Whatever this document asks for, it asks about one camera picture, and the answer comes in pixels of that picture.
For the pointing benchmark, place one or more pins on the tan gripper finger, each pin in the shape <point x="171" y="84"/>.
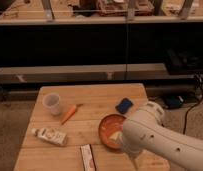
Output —
<point x="134" y="163"/>

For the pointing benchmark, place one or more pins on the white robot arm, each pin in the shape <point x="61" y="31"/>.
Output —
<point x="143" y="130"/>

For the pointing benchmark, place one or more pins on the orange plate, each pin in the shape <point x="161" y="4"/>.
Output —
<point x="107" y="127"/>

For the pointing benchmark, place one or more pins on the white flat packet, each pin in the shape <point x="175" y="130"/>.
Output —
<point x="87" y="158"/>

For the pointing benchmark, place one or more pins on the blue sponge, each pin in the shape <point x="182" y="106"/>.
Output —
<point x="124" y="105"/>

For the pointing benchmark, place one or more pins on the dark power adapter box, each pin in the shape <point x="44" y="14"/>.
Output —
<point x="173" y="101"/>

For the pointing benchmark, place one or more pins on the orange carrot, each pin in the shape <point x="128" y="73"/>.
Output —
<point x="67" y="115"/>

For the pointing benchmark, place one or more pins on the white squeeze tube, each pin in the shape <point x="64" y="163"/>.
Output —
<point x="50" y="135"/>

